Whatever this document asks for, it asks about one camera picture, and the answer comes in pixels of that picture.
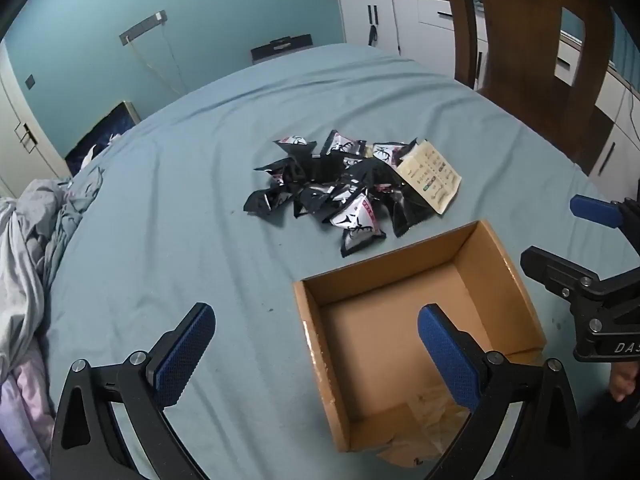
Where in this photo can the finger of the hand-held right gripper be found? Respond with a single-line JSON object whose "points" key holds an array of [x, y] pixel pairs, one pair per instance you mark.
{"points": [[555, 267], [592, 210]]}

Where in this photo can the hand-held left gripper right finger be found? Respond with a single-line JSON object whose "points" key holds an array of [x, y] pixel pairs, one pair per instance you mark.
{"points": [[450, 360]]}

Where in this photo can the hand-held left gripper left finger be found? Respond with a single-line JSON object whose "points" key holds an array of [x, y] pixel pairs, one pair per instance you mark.
{"points": [[185, 355]]}

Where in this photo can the brown cardboard box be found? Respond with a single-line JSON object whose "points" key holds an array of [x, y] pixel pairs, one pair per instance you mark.
{"points": [[380, 330]]}

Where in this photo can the beige printed paper sachet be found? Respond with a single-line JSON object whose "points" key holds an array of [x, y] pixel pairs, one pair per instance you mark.
{"points": [[430, 177]]}

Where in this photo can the pile of black snack packets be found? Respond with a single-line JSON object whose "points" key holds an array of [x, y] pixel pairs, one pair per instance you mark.
{"points": [[320, 195]]}

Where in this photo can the person's right hand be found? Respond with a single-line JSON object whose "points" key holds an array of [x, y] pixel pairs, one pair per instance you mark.
{"points": [[622, 380]]}

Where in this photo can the white drawer cabinet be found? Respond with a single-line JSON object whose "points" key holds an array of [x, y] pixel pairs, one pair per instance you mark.
{"points": [[620, 125]]}

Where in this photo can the light blue bed sheet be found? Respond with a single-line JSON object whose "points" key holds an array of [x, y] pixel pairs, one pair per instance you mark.
{"points": [[175, 240]]}

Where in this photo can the pale pink cloth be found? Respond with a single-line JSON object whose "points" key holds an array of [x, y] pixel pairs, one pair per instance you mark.
{"points": [[25, 405]]}

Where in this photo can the brown wooden chair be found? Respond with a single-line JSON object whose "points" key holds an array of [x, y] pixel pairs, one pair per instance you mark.
{"points": [[520, 50]]}

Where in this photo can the grey crumpled duvet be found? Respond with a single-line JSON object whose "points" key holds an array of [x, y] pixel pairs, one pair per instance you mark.
{"points": [[30, 260]]}

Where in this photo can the dark framed picture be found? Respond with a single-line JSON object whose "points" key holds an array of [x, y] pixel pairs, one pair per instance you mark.
{"points": [[100, 135]]}

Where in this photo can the white wardrobe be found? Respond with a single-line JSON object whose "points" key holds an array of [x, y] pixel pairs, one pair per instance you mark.
{"points": [[25, 130]]}

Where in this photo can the black bag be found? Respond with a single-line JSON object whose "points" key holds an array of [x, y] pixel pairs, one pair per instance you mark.
{"points": [[281, 47]]}

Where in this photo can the grey wall switch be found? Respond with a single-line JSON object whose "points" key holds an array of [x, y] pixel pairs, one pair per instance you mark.
{"points": [[30, 81]]}

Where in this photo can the grey wall power strip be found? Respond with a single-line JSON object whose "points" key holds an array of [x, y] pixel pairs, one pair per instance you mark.
{"points": [[142, 27]]}

